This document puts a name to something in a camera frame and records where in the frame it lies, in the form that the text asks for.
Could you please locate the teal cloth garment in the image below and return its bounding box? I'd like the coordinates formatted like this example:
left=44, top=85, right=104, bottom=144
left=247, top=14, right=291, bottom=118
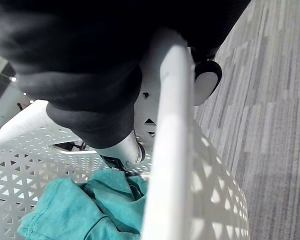
left=16, top=169, right=149, bottom=240

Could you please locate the white plastic laundry basket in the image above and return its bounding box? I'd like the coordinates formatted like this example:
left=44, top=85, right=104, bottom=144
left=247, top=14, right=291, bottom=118
left=0, top=29, right=250, bottom=240

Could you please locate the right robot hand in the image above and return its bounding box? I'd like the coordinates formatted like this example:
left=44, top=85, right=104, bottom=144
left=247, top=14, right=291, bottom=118
left=0, top=0, right=251, bottom=165

